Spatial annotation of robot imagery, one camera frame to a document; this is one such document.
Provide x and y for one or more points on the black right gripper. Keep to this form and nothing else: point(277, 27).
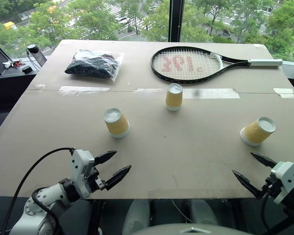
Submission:
point(272, 187)

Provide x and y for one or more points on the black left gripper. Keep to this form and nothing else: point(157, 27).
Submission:
point(95, 180)

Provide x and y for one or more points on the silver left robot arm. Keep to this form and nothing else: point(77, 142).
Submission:
point(46, 195)

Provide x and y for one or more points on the yellow ribbed paper cup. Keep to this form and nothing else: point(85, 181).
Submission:
point(116, 124)
point(256, 133)
point(173, 99)

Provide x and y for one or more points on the grey rounded shape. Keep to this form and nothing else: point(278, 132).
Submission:
point(202, 211)
point(136, 218)

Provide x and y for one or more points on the clear tape strip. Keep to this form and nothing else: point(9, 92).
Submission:
point(285, 92)
point(83, 89)
point(149, 90)

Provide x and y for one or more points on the silver robot torso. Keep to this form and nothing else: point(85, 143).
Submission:
point(193, 230)

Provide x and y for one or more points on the clear bag of dark items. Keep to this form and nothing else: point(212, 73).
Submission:
point(93, 64)

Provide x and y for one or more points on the black and white tennis racket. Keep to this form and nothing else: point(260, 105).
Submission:
point(220, 58)

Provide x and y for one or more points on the small black round object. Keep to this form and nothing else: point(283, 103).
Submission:
point(26, 69)

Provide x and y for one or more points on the black round puck device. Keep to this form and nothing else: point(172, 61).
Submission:
point(33, 48)

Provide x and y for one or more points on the small white object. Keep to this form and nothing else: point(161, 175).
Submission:
point(7, 64)

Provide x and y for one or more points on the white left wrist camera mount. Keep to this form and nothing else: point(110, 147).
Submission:
point(80, 169)

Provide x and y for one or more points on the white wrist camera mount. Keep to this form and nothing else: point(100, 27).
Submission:
point(80, 169)
point(286, 178)

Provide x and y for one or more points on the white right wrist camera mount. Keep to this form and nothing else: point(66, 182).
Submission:
point(286, 178)

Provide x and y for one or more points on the black window frame post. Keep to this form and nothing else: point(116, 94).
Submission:
point(176, 19)

